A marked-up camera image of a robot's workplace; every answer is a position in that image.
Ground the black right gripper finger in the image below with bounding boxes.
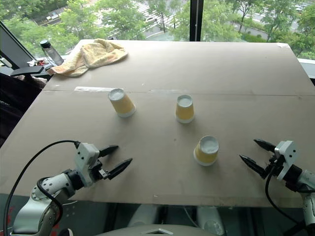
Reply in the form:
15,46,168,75
253,139,277,152
239,154,267,179

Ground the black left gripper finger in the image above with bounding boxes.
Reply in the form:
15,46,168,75
98,145,119,158
107,158,133,180

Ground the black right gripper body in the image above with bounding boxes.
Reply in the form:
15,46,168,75
264,152,286,176

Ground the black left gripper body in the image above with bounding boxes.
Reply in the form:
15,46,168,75
90,157,110,182

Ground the yellow paper cup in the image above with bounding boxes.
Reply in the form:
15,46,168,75
108,88,137,118
175,94,195,124
193,135,220,167

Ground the white rounded robot leg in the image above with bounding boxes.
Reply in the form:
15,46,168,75
127,204,160,228
196,206,226,236

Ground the silver robot torso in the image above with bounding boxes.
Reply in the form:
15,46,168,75
98,224,215,236

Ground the yellow towel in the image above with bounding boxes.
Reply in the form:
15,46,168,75
46,38,129,78

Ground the clear bottle with black cap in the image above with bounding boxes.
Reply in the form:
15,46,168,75
39,39,64,66

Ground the black flat device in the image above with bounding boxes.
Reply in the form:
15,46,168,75
11,65,45,77

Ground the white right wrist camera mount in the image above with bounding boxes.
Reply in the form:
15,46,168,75
274,140,300,181

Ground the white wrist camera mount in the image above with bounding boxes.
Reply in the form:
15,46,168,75
274,140,300,181
74,142,100,188

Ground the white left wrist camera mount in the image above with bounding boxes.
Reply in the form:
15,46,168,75
74,142,100,188

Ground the black window frame post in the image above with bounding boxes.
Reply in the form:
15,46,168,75
189,0,204,42

